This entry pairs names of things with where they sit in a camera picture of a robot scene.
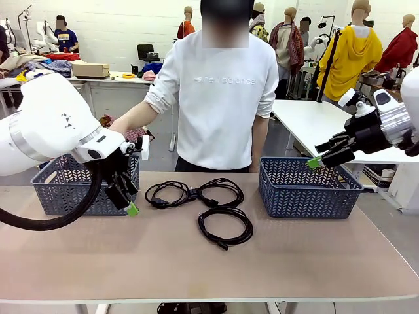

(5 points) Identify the pile of colourful clothes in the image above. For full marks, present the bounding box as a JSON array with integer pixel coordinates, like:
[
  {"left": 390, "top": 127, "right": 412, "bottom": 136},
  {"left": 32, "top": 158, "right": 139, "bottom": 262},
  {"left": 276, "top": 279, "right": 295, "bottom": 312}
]
[{"left": 0, "top": 52, "right": 82, "bottom": 82}]

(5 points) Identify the mannequin in patterned yellow scarf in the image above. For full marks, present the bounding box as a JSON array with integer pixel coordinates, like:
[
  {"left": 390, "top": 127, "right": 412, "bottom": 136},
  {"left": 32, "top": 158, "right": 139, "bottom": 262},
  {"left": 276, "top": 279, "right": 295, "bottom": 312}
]
[{"left": 248, "top": 1, "right": 271, "bottom": 43}]

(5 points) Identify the bystander in grey top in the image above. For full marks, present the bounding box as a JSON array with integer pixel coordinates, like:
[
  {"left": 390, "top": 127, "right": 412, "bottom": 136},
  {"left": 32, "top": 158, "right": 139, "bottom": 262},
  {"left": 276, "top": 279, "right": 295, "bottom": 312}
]
[{"left": 299, "top": 16, "right": 312, "bottom": 48}]

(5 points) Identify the mannequin in red jacket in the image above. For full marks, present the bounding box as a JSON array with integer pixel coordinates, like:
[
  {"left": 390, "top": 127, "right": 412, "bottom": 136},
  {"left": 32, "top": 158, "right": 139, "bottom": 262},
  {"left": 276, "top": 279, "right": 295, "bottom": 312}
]
[{"left": 374, "top": 13, "right": 419, "bottom": 75}]

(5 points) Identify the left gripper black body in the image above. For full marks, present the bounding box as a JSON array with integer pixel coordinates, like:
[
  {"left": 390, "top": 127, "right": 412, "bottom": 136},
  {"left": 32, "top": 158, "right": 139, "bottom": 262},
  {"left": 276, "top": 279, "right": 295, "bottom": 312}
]
[{"left": 99, "top": 152, "right": 134, "bottom": 187}]

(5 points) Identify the person's right forearm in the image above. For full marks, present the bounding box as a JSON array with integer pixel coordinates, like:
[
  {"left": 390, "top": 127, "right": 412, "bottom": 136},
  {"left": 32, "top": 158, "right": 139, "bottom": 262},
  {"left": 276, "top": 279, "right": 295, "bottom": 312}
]
[{"left": 109, "top": 100, "right": 158, "bottom": 135}]

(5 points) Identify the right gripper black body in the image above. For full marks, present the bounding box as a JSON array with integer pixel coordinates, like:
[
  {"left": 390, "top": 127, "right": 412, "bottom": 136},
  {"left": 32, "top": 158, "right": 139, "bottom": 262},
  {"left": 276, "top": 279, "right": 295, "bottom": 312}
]
[{"left": 344, "top": 113, "right": 389, "bottom": 153}]

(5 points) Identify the person's left forearm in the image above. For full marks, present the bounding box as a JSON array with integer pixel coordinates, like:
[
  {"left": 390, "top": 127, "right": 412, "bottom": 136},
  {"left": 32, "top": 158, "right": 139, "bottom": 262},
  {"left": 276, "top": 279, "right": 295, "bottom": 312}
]
[{"left": 251, "top": 114, "right": 268, "bottom": 166}]

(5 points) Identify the black corrugated cable conduit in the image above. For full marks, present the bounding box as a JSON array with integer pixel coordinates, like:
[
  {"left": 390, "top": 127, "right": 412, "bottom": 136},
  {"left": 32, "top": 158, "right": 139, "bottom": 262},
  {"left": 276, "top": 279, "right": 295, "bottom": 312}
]
[{"left": 0, "top": 160, "right": 103, "bottom": 232}]

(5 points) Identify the blue cloth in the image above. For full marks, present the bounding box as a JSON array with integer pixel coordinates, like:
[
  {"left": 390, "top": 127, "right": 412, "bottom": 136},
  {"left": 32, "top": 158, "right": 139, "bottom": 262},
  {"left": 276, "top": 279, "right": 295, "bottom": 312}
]
[{"left": 143, "top": 61, "right": 164, "bottom": 75}]

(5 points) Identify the bystander in blue shirt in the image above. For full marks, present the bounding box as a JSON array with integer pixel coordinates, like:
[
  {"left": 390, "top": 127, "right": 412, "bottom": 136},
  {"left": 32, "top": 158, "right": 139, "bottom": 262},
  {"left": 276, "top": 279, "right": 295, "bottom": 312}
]
[{"left": 54, "top": 14, "right": 80, "bottom": 54}]

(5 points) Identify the brown cardboard box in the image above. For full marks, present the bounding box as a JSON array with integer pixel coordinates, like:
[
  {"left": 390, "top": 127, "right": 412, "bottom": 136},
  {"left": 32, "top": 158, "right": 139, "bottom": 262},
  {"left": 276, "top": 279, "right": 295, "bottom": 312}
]
[{"left": 71, "top": 62, "right": 111, "bottom": 79}]

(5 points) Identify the mannequin in orange shirt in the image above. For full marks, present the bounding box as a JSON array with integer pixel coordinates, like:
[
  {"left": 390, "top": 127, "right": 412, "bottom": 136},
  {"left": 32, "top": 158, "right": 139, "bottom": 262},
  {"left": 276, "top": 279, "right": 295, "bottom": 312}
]
[{"left": 176, "top": 5, "right": 196, "bottom": 40}]

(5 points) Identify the black tripod pole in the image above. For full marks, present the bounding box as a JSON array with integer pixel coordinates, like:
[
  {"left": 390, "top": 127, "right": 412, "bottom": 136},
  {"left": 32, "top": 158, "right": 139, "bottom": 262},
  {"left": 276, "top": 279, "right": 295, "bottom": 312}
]
[{"left": 316, "top": 28, "right": 343, "bottom": 104}]

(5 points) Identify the bystander in dark clothes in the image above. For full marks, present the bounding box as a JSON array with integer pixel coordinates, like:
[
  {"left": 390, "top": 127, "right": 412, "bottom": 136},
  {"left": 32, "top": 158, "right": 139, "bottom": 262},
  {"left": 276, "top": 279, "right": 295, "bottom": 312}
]
[{"left": 0, "top": 25, "right": 11, "bottom": 66}]

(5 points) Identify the mannequin in plaid shawl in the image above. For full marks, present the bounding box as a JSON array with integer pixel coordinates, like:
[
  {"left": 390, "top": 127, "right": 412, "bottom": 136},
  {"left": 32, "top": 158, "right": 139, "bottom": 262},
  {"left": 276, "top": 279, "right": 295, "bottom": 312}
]
[{"left": 268, "top": 6, "right": 305, "bottom": 77}]

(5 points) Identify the grey-blue plastic lattice basket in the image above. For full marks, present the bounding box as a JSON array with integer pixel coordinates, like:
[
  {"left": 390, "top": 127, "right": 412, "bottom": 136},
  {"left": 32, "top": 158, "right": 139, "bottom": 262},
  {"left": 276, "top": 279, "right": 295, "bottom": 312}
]
[
  {"left": 257, "top": 156, "right": 365, "bottom": 220},
  {"left": 30, "top": 152, "right": 142, "bottom": 217}
]

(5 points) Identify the black braided USB cable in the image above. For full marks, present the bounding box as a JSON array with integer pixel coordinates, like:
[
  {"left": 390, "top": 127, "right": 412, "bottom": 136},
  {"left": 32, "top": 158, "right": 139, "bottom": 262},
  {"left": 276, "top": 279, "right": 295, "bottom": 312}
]
[{"left": 197, "top": 205, "right": 255, "bottom": 252}]

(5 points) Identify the person in white sweatshirt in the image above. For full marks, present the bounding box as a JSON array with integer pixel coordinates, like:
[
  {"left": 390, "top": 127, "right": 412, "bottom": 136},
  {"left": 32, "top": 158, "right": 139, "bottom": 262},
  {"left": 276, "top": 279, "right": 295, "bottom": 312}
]
[{"left": 143, "top": 0, "right": 280, "bottom": 173}]

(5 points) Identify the thin black braided cable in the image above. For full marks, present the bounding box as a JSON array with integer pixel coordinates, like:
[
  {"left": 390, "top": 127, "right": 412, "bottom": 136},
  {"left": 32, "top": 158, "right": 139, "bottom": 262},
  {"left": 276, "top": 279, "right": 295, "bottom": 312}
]
[{"left": 192, "top": 177, "right": 246, "bottom": 207}]

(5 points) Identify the mannequin in yellow hoodie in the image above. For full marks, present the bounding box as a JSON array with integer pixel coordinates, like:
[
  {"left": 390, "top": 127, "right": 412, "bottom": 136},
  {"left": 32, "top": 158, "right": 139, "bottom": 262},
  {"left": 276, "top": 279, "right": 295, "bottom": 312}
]
[{"left": 316, "top": 0, "right": 384, "bottom": 103}]

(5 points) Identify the black coiled cable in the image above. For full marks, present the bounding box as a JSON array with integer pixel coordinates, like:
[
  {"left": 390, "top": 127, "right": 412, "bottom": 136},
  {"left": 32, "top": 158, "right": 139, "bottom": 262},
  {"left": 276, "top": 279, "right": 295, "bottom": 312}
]
[{"left": 144, "top": 181, "right": 199, "bottom": 209}]

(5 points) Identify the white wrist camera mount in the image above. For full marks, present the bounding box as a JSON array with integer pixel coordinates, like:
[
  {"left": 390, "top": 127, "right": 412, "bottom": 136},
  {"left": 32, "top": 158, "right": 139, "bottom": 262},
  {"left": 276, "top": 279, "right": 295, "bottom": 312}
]
[
  {"left": 136, "top": 135, "right": 151, "bottom": 161},
  {"left": 338, "top": 88, "right": 371, "bottom": 118}
]

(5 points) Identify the black office chair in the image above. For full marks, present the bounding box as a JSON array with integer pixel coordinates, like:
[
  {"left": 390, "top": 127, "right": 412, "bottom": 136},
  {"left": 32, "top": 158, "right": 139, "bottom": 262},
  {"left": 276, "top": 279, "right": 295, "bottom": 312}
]
[{"left": 136, "top": 44, "right": 161, "bottom": 65}]

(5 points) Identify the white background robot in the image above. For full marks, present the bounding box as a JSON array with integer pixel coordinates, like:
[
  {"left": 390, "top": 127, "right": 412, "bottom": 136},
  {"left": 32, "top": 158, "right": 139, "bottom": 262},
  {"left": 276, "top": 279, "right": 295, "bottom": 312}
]
[
  {"left": 32, "top": 20, "right": 59, "bottom": 53},
  {"left": 0, "top": 18, "right": 17, "bottom": 50}
]

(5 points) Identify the red patterned cloth heap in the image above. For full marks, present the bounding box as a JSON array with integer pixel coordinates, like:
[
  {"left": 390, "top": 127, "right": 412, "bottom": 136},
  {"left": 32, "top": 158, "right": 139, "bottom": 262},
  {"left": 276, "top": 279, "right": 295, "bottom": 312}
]
[{"left": 99, "top": 113, "right": 155, "bottom": 142}]

